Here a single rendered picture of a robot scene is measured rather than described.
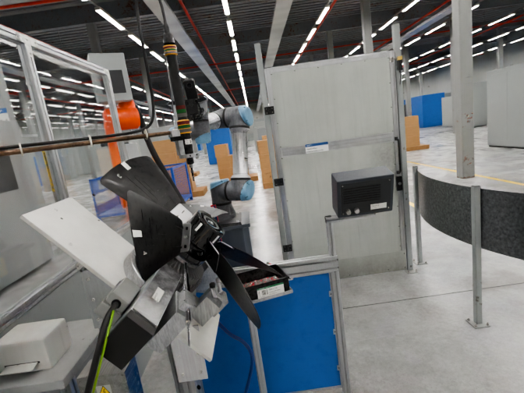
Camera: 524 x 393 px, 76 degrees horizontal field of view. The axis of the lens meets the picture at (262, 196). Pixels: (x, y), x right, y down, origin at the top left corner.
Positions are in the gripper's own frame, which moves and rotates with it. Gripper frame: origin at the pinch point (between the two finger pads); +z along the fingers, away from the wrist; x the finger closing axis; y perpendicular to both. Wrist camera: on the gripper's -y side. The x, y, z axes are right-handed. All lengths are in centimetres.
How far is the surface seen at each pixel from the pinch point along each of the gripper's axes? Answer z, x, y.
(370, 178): -14, -73, 43
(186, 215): 22.6, 2.8, 40.0
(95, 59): -337, 166, -104
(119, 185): 27.2, 21.0, 26.4
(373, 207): -17, -74, 57
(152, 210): 47, 6, 32
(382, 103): -163, -137, 7
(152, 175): 18.4, 12.8, 25.2
